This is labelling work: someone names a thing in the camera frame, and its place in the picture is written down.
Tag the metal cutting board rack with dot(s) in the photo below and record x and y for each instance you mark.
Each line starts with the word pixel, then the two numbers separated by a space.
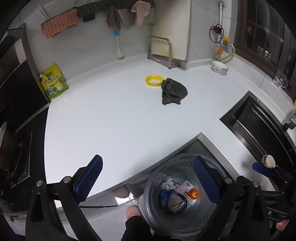
pixel 169 55

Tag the white patterned ceramic bowl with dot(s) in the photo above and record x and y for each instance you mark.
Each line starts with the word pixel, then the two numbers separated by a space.
pixel 219 69

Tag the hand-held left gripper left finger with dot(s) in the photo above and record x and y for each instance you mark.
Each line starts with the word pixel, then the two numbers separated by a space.
pixel 89 179

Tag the person's leg in black trousers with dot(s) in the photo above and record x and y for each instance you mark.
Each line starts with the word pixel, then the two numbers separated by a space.
pixel 135 229

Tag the white tissue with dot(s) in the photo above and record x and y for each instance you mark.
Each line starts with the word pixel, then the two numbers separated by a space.
pixel 167 182

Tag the black wall rail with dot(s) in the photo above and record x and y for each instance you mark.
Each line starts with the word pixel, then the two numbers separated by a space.
pixel 92 10

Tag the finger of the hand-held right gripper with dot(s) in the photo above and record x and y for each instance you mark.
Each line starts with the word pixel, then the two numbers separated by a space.
pixel 261 168

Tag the small white cup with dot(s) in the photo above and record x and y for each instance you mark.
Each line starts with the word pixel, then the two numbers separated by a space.
pixel 269 160

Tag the cream cutting board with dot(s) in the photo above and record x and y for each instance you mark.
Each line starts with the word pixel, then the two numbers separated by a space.
pixel 171 23

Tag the pink slipper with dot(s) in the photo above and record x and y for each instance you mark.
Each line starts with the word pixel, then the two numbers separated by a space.
pixel 121 192
pixel 133 212

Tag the brown hanging cloth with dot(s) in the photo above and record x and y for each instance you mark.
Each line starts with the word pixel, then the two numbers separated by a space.
pixel 113 18

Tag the metal gas pipe with valves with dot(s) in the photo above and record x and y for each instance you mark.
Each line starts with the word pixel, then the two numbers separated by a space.
pixel 221 14

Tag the red and white snack packet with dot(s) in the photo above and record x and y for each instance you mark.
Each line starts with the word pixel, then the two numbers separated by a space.
pixel 177 205

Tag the dark framed window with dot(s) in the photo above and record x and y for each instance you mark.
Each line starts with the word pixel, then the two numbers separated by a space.
pixel 261 27

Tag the sink faucet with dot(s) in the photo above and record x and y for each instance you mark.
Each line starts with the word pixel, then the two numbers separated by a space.
pixel 291 125

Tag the black gas cooktop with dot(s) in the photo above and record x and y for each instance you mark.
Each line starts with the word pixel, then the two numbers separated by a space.
pixel 23 150

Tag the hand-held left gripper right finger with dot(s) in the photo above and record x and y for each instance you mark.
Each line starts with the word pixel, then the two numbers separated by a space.
pixel 207 180

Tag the orange sponge cloth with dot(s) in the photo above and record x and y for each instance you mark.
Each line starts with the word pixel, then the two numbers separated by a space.
pixel 60 23

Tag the person's right hand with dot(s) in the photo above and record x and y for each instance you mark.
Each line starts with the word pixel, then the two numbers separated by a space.
pixel 282 226

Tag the pink hanging cloth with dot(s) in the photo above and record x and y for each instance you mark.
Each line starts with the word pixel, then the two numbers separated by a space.
pixel 141 11

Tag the dark kitchen sink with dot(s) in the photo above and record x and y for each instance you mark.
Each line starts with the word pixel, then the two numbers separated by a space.
pixel 254 125

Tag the bundle of white sticks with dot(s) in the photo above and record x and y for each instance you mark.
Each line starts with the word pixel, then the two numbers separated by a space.
pixel 42 14

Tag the yellow seasoning pouch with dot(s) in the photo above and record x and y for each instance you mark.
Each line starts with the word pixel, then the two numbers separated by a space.
pixel 54 83

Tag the black range hood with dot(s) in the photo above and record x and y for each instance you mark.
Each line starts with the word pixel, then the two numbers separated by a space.
pixel 13 69

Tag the dark grey rag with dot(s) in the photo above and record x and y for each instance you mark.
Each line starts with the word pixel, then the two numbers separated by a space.
pixel 173 90

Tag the small orange wrapper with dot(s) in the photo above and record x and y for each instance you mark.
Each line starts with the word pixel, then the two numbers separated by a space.
pixel 194 194

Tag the white bottle brush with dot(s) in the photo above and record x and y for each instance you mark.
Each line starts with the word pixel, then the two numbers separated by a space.
pixel 118 46

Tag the grey mesh waste basket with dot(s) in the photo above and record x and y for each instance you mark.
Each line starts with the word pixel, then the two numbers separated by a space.
pixel 180 223

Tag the clear glass mug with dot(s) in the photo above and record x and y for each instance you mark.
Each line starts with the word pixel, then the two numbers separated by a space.
pixel 279 80

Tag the white kitchen cabinet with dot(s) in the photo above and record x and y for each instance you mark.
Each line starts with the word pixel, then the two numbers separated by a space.
pixel 101 200

